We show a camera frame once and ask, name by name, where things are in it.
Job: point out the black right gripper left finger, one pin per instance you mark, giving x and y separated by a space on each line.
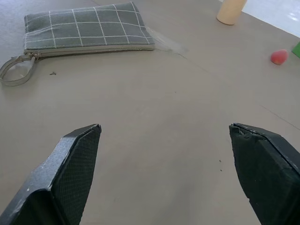
63 178

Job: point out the grey checked zipper pouch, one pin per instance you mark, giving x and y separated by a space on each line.
82 30

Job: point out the small red round object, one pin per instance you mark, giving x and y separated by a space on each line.
279 57

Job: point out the beige cylindrical container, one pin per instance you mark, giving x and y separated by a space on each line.
230 10

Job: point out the green block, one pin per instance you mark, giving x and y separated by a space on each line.
296 49

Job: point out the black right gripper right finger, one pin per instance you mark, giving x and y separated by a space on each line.
264 171

